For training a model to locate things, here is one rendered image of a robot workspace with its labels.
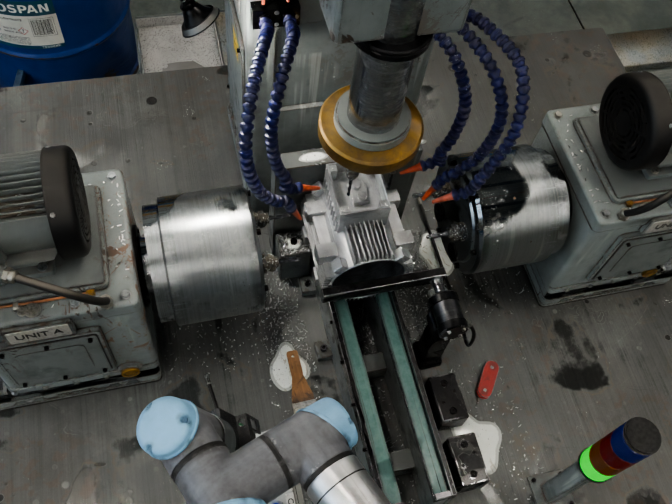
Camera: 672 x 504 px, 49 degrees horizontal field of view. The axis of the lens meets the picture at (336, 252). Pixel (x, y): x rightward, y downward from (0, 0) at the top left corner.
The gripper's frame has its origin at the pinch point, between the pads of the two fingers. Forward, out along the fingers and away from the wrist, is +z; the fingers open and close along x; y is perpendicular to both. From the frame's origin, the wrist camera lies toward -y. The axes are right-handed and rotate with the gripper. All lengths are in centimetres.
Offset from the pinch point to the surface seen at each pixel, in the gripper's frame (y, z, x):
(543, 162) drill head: 47, 16, -63
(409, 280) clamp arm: 33.0, 17.9, -30.7
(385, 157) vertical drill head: 41, -13, -35
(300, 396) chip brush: 21.4, 30.2, -0.8
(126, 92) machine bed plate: 111, 21, 24
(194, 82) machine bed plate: 111, 27, 8
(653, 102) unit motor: 43, 2, -82
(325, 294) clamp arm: 33.2, 11.7, -14.9
